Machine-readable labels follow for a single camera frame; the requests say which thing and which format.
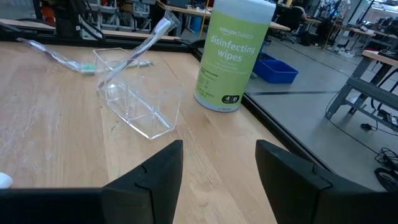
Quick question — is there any blue plastic bin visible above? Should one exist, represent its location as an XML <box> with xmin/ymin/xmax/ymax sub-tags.
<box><xmin>252</xmin><ymin>52</ymin><xmax>299</xmax><ymax>85</ymax></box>

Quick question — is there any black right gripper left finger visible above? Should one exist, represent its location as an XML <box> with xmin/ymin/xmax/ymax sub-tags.
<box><xmin>102</xmin><ymin>139</ymin><xmax>185</xmax><ymax>224</ymax></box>

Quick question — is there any wooden workbench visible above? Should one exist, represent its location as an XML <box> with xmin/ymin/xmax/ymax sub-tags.
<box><xmin>157</xmin><ymin>0</ymin><xmax>292</xmax><ymax>32</ymax></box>

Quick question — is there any black floor cable coil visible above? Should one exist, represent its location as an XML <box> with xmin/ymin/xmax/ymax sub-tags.
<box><xmin>374</xmin><ymin>147</ymin><xmax>398</xmax><ymax>192</ymax></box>

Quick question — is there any green disinfecting wipes canister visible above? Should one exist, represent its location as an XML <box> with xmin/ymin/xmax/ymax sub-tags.
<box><xmin>193</xmin><ymin>0</ymin><xmax>277</xmax><ymax>113</ymax></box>

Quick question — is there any clear acrylic organizer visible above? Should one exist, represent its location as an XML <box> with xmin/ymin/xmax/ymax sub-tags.
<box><xmin>92</xmin><ymin>47</ymin><xmax>183</xmax><ymax>140</ymax></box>

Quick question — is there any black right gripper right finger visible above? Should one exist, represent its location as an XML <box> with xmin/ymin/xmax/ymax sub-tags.
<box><xmin>255</xmin><ymin>139</ymin><xmax>383</xmax><ymax>224</ymax></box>

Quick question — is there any green toothbrush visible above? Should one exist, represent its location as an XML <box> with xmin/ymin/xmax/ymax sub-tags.
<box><xmin>17</xmin><ymin>36</ymin><xmax>154</xmax><ymax>75</ymax></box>

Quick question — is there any grey metal workbench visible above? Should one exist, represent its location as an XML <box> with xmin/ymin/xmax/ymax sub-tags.
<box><xmin>325</xmin><ymin>49</ymin><xmax>398</xmax><ymax>131</ymax></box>

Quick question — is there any grey storage shelf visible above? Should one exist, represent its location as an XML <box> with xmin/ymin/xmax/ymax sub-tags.
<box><xmin>86</xmin><ymin>0</ymin><xmax>156</xmax><ymax>32</ymax></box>

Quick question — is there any black office chair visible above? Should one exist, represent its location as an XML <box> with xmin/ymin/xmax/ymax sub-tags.
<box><xmin>273</xmin><ymin>6</ymin><xmax>312</xmax><ymax>43</ymax></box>

